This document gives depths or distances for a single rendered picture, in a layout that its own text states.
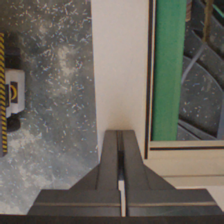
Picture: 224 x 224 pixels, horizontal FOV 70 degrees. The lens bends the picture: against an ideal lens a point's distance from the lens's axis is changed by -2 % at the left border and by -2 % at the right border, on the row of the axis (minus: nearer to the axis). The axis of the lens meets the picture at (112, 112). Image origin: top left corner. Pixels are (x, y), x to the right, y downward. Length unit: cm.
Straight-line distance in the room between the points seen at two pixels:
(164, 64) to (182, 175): 14
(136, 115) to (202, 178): 11
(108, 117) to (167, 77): 11
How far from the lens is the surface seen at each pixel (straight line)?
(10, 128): 120
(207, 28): 94
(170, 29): 23
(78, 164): 133
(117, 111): 15
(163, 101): 23
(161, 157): 24
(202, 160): 26
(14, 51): 113
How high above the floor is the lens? 108
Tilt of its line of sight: 74 degrees down
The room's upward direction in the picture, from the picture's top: 175 degrees counter-clockwise
